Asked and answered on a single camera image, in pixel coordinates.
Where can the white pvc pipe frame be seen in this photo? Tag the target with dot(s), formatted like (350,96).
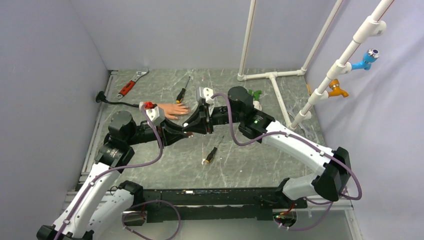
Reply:
(342,40)

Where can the green white pipe fitting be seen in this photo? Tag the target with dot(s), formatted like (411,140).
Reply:
(256,95)

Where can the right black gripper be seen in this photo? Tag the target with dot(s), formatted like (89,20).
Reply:
(197,124)

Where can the black yellow screwdriver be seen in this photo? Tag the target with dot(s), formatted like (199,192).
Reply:
(209,158)
(181,94)

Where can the near black yellow screwdriver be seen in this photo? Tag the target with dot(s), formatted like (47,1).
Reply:
(209,158)

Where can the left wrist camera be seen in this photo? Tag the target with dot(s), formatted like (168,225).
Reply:
(152,112)

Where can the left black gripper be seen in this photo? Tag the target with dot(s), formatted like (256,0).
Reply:
(171,138)

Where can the blue pipe valve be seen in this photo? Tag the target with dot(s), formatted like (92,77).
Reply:
(368,58)

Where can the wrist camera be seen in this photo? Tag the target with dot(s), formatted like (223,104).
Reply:
(205,93)
(152,112)

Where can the mannequin hand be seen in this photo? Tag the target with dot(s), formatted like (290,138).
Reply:
(174,110)

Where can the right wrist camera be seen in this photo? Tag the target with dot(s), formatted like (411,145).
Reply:
(205,93)

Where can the red handled adjustable wrench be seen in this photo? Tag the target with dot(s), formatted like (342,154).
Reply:
(126,89)

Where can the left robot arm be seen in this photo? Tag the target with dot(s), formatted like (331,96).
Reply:
(85,218)

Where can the silver spanner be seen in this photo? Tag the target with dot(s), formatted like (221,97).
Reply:
(307,133)

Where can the far black yellow screwdriver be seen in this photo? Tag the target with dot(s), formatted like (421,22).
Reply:
(181,94)

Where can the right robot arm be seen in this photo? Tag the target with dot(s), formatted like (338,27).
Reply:
(331,169)

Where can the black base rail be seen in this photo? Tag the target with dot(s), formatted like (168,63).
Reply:
(212,202)

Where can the red glitter nail polish bottle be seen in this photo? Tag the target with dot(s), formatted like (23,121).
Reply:
(188,134)

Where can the orange pipe valve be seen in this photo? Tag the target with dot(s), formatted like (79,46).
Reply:
(336,90)

